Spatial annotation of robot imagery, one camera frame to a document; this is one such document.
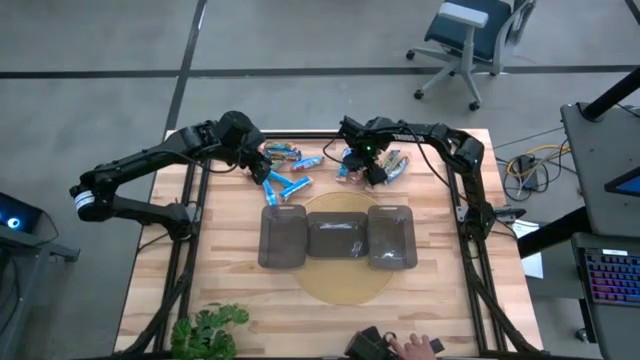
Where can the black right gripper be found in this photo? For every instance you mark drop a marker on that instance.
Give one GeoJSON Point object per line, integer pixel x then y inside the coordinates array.
{"type": "Point", "coordinates": [367, 137]}

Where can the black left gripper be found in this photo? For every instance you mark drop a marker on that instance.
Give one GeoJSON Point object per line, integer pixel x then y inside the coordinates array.
{"type": "Point", "coordinates": [252, 150]}

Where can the colourful granola bar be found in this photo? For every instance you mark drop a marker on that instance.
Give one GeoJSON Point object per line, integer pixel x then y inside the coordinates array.
{"type": "Point", "coordinates": [280, 146]}
{"type": "Point", "coordinates": [289, 155]}
{"type": "Point", "coordinates": [276, 165]}

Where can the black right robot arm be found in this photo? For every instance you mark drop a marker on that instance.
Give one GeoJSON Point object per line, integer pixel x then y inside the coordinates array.
{"type": "Point", "coordinates": [425, 134]}

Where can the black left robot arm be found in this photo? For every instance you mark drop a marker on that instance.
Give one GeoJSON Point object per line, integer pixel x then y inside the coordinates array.
{"type": "Point", "coordinates": [135, 161]}

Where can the translucent grey plastic bin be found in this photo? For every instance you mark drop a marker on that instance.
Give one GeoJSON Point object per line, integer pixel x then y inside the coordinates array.
{"type": "Point", "coordinates": [282, 235]}
{"type": "Point", "coordinates": [392, 235]}
{"type": "Point", "coordinates": [337, 240]}

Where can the round woven straw placemat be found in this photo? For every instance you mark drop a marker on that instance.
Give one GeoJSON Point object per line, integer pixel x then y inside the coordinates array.
{"type": "Point", "coordinates": [342, 285]}

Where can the green potted plant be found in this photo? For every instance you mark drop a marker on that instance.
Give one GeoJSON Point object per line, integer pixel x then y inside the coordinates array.
{"type": "Point", "coordinates": [210, 330]}

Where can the black power adapter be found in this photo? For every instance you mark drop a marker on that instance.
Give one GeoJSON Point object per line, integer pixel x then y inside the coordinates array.
{"type": "Point", "coordinates": [527, 167]}

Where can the blue office chair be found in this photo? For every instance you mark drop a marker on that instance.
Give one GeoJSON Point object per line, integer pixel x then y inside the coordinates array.
{"type": "Point", "coordinates": [470, 25]}

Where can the person's hand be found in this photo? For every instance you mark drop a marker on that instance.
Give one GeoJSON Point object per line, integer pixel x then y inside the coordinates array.
{"type": "Point", "coordinates": [415, 347]}

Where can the white paper sheet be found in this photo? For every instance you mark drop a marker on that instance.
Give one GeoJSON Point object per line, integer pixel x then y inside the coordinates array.
{"type": "Point", "coordinates": [532, 262]}

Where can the black stand beam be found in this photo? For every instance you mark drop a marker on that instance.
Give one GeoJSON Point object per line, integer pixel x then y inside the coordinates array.
{"type": "Point", "coordinates": [555, 232]}

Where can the grey side desk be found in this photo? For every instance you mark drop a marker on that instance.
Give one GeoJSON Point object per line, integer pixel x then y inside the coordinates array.
{"type": "Point", "coordinates": [595, 165]}

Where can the black computer blue light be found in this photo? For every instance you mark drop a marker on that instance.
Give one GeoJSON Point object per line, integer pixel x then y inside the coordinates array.
{"type": "Point", "coordinates": [25, 212]}

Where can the black stand pole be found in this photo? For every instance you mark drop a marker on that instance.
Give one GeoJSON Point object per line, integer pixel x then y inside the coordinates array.
{"type": "Point", "coordinates": [612, 92]}

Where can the black tablet screen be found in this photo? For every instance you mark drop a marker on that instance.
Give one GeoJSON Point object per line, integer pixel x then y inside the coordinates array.
{"type": "Point", "coordinates": [627, 186]}

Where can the grey metal side table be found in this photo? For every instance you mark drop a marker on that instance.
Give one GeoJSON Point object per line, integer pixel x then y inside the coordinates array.
{"type": "Point", "coordinates": [20, 280]}

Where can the backlit rainbow keyboard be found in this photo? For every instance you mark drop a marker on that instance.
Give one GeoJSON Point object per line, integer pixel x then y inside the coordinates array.
{"type": "Point", "coordinates": [612, 277]}

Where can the grey keyboard desk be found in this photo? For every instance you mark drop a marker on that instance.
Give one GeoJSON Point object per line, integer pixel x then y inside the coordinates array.
{"type": "Point", "coordinates": [620, 330]}

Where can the black table camera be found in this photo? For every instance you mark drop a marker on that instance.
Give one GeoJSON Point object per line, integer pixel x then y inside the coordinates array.
{"type": "Point", "coordinates": [367, 345]}

